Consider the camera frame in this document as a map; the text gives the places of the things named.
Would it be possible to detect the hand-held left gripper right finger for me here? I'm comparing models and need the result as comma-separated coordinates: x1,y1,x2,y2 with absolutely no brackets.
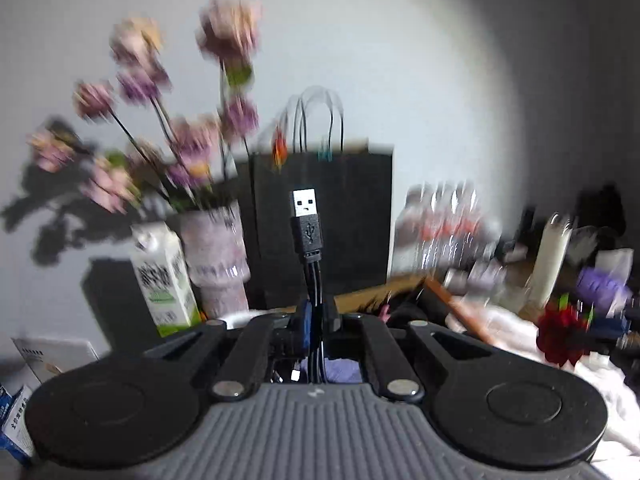
320,302,498,403

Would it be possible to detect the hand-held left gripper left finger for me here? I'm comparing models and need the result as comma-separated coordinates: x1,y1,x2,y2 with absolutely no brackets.
145,305,313,403

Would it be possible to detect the orange-edged cardboard box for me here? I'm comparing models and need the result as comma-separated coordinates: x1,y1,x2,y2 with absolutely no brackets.
272,272,501,348

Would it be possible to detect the black usb cable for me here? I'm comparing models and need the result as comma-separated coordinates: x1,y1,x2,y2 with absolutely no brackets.
290,187,331,386

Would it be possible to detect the pale purple vase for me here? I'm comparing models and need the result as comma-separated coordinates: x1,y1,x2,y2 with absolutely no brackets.
177,202,251,318

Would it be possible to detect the black paper bag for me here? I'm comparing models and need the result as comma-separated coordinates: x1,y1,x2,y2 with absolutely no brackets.
235,87,396,311

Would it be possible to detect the pack of water bottles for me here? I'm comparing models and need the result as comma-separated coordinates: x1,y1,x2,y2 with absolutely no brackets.
392,180,501,281

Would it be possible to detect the white green milk carton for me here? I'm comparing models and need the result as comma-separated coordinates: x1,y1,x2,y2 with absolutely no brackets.
129,221,201,338

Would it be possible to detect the white cloth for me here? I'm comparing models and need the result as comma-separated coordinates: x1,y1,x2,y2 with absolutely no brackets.
450,305,640,466

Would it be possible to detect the pink purple flower bouquet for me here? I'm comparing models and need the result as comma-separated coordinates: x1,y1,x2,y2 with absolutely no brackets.
27,0,263,216

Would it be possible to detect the tall white bottle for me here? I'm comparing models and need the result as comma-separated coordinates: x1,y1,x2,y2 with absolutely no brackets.
530,215,573,311

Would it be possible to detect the red artificial flower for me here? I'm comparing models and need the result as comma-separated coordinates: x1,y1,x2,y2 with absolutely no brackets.
535,305,591,368

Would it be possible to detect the white booklet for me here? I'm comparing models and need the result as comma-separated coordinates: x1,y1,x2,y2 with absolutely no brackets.
11,336,98,391

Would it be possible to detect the purple pouch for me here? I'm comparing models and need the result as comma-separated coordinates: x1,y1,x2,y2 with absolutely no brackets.
575,267,633,316

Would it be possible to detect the dark object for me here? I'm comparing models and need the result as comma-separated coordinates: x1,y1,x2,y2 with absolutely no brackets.
575,185,626,246

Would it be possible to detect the blue white small box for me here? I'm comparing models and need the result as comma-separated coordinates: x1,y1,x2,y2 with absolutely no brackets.
0,385,36,466

